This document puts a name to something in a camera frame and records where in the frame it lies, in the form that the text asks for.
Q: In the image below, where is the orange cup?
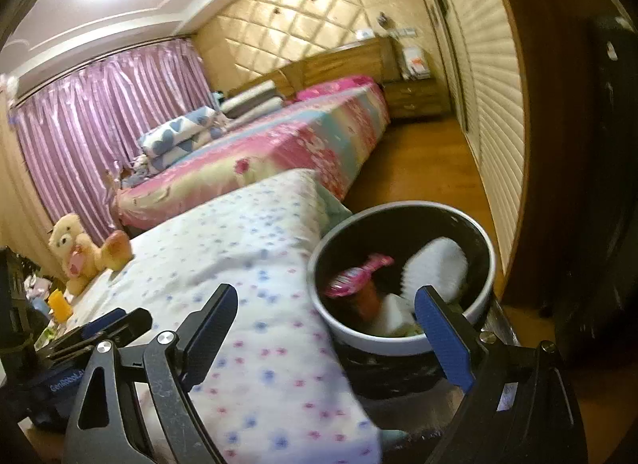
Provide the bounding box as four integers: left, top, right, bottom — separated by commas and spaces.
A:
47, 289, 75, 322

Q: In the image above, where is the cream teddy bear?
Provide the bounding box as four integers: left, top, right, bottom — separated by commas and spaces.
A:
47, 213, 134, 296

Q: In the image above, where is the wooden nightstand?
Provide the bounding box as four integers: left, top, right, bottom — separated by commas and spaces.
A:
383, 79, 452, 120

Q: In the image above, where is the pile of clothes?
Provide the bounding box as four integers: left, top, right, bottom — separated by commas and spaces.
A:
15, 265, 51, 315

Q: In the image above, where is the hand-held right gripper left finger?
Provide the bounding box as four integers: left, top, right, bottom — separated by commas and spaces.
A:
61, 283, 239, 464

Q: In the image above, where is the white floral blanket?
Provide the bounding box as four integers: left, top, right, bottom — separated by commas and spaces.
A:
60, 168, 384, 464

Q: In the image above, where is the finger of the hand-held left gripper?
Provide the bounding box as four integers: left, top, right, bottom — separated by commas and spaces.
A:
65, 308, 126, 342
47, 308, 153, 361

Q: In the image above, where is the purple curtain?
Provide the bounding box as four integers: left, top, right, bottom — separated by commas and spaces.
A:
10, 39, 215, 245

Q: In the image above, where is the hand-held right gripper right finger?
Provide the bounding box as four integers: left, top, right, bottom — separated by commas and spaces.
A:
413, 284, 589, 464

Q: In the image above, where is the white sponge block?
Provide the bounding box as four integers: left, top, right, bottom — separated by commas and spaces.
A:
371, 293, 417, 338

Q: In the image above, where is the white foam net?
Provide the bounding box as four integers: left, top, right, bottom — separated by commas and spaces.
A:
399, 237, 469, 305

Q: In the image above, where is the pink pillow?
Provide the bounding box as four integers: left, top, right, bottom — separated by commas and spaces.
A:
296, 75, 374, 102

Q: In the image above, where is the sliding door wardrobe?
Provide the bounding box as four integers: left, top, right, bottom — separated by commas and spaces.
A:
404, 0, 529, 270

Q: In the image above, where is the striped pillow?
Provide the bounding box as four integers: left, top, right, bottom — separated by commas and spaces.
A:
218, 82, 284, 120

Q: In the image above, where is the bed with floral sheet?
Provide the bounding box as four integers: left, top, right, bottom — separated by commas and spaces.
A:
114, 82, 392, 230

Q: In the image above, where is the crumpled floral cloth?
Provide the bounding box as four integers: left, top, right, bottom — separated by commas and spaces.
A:
120, 155, 150, 186

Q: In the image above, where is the folded heart print quilt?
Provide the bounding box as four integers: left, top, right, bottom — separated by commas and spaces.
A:
137, 106, 227, 168

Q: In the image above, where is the white paper bag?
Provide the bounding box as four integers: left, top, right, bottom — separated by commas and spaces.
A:
401, 45, 430, 82

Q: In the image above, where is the pink snack packet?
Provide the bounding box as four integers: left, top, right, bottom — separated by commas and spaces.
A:
325, 253, 394, 300

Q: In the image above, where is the wooden headboard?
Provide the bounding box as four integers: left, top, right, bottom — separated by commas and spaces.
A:
226, 35, 400, 103

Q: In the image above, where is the white bin with black liner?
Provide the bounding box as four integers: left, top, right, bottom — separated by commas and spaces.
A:
306, 201, 498, 357

